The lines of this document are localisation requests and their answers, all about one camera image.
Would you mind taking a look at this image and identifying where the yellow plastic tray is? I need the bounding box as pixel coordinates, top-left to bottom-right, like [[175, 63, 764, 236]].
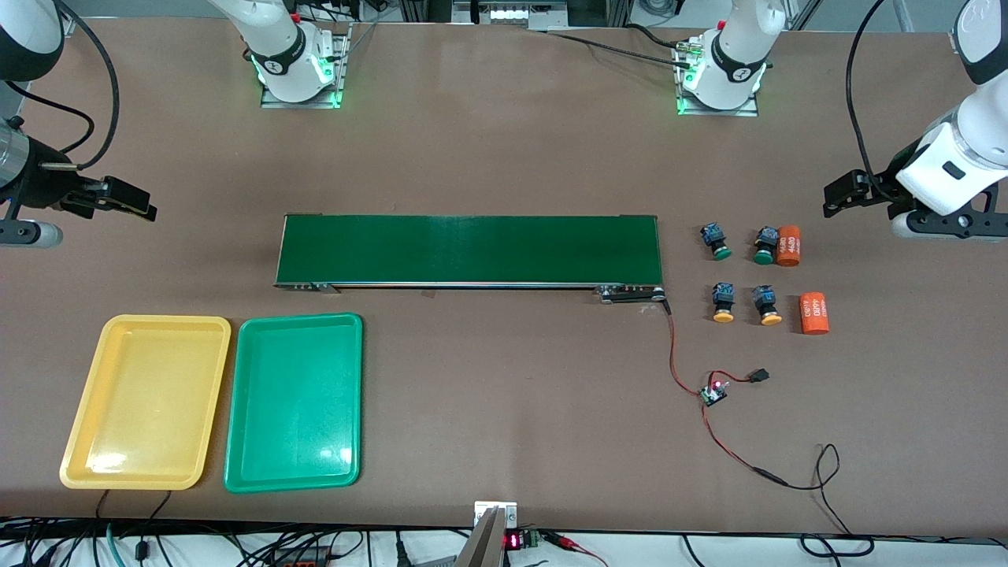
[[59, 314, 232, 491]]

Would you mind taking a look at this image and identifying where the green plastic tray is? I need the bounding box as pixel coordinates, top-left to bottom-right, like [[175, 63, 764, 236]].
[[224, 313, 364, 495]]

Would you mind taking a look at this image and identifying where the green conveyor belt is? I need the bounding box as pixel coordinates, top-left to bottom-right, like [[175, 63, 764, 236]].
[[273, 213, 669, 305]]

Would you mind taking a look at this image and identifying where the white lit control unit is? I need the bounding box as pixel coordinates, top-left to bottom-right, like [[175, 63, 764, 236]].
[[450, 0, 569, 31]]

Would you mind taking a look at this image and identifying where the red black test lead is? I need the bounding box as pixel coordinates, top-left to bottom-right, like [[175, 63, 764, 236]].
[[542, 531, 609, 567]]

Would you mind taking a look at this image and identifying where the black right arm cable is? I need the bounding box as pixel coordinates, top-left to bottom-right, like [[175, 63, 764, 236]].
[[0, 0, 120, 170]]

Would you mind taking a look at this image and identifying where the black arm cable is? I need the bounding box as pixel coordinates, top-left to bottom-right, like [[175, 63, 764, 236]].
[[844, 0, 891, 190], [0, 0, 120, 170]]

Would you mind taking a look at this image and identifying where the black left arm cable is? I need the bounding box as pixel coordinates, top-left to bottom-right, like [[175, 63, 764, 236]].
[[844, 0, 891, 190]]

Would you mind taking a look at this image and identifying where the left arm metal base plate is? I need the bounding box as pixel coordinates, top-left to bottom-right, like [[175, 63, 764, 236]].
[[676, 43, 759, 117]]

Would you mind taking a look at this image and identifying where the aluminium frame post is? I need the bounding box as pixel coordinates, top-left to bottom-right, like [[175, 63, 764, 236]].
[[787, 0, 824, 32]]

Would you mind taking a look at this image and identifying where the black connector plug with wires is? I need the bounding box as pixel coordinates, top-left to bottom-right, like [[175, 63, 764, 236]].
[[709, 367, 771, 387]]

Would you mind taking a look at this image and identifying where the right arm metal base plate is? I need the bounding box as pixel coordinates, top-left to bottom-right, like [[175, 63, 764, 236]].
[[260, 22, 353, 109]]

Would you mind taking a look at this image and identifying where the orange cable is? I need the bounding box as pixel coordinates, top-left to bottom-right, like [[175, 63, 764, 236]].
[[664, 298, 710, 395]]

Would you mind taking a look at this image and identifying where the thin black looped cable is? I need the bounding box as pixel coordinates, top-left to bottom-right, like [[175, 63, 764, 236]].
[[786, 443, 855, 538]]

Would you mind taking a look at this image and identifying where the red black power wire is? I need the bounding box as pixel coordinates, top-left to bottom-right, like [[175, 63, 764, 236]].
[[701, 403, 790, 485]]

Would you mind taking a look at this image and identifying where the black base cable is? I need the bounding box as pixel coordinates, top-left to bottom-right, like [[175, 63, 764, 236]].
[[543, 22, 694, 68]]

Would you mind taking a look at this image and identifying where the black coiled cable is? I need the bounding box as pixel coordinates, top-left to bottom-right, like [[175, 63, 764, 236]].
[[799, 534, 876, 558]]

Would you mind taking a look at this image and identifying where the grey metal camera mount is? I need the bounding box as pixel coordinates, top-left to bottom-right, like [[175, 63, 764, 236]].
[[453, 501, 519, 567]]

